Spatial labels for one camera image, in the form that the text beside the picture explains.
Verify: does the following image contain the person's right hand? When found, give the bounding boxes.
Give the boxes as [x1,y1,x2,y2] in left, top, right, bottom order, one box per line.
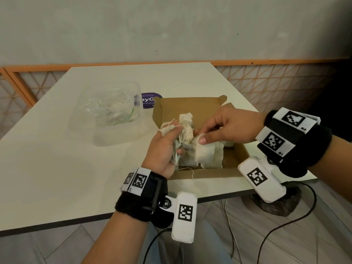
[193,107,267,145]

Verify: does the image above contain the person's left hand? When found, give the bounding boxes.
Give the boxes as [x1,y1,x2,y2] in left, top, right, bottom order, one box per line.
[142,126,185,179]

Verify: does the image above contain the rows of packed tea bags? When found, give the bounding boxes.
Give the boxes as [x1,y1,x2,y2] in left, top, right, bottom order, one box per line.
[179,140,234,168]

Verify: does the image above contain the white stringed tea bag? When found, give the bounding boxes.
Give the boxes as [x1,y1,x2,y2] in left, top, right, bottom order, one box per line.
[192,134,225,169]

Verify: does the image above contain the bunch of tea bags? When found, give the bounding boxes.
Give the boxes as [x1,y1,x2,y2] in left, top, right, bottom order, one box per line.
[158,112,194,165]

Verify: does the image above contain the brown paper box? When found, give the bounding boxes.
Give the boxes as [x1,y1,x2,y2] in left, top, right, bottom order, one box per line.
[152,95,251,180]

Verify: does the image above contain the clear plastic container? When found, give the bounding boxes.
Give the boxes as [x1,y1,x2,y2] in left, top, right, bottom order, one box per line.
[70,81,143,146]

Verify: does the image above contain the person's right forearm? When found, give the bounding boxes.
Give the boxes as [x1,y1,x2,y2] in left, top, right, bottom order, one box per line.
[308,134,352,204]

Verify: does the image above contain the person's left forearm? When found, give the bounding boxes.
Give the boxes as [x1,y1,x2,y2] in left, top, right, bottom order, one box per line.
[81,211,149,264]

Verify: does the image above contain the orange lattice fence panel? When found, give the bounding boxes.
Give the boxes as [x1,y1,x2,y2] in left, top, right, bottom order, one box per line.
[4,59,350,113]
[0,68,38,138]

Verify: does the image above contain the round purple sticker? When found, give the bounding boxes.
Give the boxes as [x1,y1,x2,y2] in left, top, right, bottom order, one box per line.
[135,92,163,109]

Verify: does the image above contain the black marker wristband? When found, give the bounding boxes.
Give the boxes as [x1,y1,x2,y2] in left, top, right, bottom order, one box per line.
[256,107,333,178]
[115,167,169,228]

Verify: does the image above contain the dark grey floor object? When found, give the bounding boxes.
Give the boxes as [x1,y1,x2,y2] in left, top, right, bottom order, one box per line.
[249,187,302,217]

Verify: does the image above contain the grey trousers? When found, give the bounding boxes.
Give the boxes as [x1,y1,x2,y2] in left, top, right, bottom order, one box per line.
[137,217,234,264]

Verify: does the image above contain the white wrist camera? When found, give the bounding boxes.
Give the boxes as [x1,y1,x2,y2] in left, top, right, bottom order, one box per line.
[159,191,198,244]
[238,156,287,203]

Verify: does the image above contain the black cable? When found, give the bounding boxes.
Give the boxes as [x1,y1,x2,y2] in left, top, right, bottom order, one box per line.
[257,181,317,264]
[143,228,172,264]

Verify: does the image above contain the thin white cable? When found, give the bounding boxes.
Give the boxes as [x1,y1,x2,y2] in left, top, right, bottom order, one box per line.
[223,199,242,264]

